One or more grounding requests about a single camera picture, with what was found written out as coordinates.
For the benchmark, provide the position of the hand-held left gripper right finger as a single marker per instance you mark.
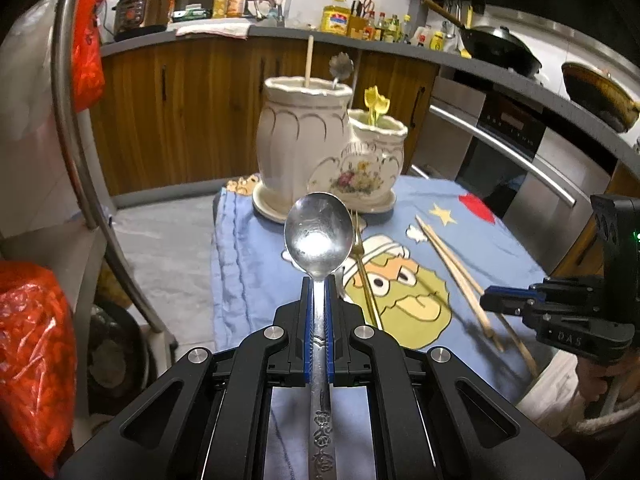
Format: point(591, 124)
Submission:
point(331, 335)

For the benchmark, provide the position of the black wok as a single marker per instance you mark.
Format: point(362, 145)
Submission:
point(500, 50)

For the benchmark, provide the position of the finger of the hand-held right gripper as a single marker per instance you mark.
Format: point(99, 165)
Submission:
point(505, 300)
point(545, 290)

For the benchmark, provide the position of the curved metal bar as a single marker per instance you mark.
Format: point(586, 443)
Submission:
point(75, 160)

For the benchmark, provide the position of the yellow oil container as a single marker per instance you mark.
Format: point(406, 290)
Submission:
point(335, 20)

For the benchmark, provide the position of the slim gold fork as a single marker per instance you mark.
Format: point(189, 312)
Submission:
point(365, 285)

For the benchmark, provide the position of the row of condiment bottles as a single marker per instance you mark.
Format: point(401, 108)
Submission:
point(405, 30)

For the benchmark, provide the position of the dark frying pan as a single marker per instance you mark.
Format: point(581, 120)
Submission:
point(600, 95)

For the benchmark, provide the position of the electric rice cooker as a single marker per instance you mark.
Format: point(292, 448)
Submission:
point(142, 10)

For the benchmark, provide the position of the white refrigerator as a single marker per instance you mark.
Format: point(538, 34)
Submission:
point(30, 125)

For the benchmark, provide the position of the blue cartoon printed cloth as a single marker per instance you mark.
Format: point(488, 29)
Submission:
point(250, 270)

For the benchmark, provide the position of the grey kitchen countertop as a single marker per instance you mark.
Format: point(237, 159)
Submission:
point(400, 52)

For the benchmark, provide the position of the floral ceramic utensil holder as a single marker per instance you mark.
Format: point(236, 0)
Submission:
point(300, 150)

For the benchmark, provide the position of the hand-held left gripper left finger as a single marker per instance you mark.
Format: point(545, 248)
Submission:
point(308, 335)

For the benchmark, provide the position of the white towel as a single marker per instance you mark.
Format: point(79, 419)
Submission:
point(215, 29)

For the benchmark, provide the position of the wooden knife block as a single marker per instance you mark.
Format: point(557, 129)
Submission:
point(360, 22)

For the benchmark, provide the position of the person's right hand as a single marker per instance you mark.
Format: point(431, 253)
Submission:
point(597, 385)

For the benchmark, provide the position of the large steel spoon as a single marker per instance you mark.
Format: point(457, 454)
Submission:
point(317, 235)

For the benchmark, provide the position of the stainless steel oven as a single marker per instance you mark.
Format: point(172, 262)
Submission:
point(530, 160)

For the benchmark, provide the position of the wooden kitchen cabinets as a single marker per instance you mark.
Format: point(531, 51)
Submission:
point(200, 120)

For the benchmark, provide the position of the cream ceramic holder tray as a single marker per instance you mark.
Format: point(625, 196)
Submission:
point(270, 212)

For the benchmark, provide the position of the orange oil bottle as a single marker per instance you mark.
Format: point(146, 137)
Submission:
point(235, 2)

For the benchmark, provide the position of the flower-shaped steel spoon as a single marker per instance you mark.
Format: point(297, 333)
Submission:
point(342, 65)

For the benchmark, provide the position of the red plastic bag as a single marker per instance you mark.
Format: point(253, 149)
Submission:
point(87, 60)
point(30, 360)

